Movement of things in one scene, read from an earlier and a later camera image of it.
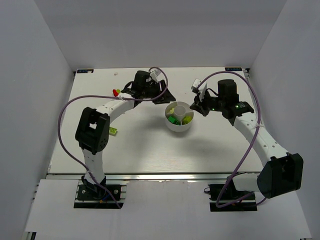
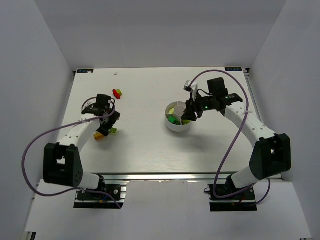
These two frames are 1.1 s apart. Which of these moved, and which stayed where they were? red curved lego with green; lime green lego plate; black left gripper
Moved: black left gripper
Stayed: red curved lego with green; lime green lego plate
